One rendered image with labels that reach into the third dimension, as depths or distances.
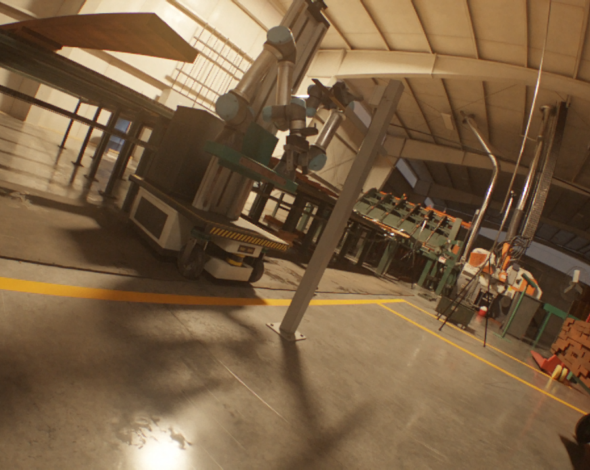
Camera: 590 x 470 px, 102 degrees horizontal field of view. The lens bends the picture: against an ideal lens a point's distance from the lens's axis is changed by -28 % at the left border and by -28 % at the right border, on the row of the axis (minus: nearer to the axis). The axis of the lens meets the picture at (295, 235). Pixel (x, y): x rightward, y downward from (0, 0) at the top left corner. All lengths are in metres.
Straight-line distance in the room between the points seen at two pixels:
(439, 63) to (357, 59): 2.87
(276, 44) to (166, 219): 1.01
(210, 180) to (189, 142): 0.26
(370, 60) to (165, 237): 10.53
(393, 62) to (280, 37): 9.73
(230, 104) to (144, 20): 0.63
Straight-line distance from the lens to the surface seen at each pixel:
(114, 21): 1.22
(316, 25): 2.34
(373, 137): 1.52
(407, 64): 11.02
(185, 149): 1.90
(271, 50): 1.61
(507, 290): 9.73
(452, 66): 10.63
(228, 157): 1.60
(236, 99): 1.52
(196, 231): 1.61
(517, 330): 7.78
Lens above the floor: 0.56
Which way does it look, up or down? 5 degrees down
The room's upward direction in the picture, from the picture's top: 24 degrees clockwise
